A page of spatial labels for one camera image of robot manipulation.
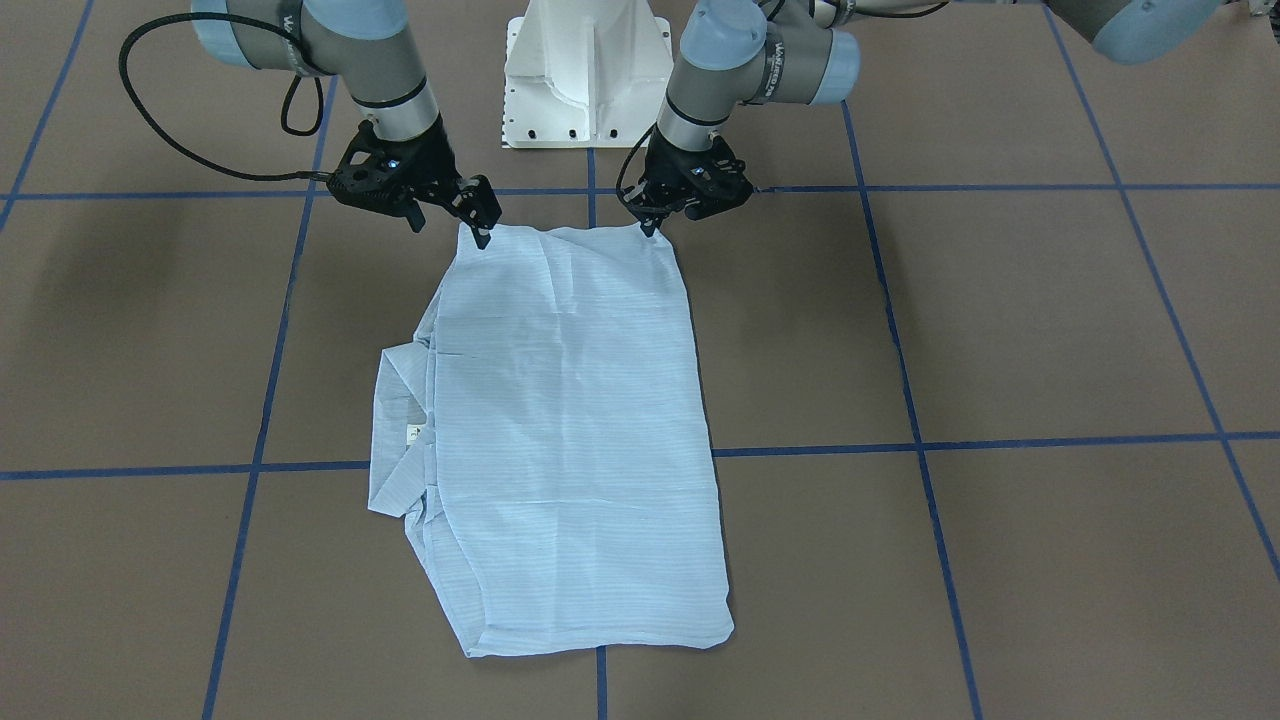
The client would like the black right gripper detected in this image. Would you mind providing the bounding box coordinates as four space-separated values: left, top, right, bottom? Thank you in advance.
326 118 502 251

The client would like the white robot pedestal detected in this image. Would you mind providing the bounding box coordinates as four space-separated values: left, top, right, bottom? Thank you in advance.
502 1 673 149

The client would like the light blue striped shirt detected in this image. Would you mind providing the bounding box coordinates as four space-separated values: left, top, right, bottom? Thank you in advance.
367 224 733 659

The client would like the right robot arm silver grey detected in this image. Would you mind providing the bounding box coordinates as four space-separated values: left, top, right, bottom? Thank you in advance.
189 1 500 249

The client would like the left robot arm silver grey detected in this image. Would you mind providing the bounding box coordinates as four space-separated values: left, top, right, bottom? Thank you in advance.
614 1 941 237

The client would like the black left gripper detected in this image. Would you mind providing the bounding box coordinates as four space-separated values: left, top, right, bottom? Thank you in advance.
623 135 755 238

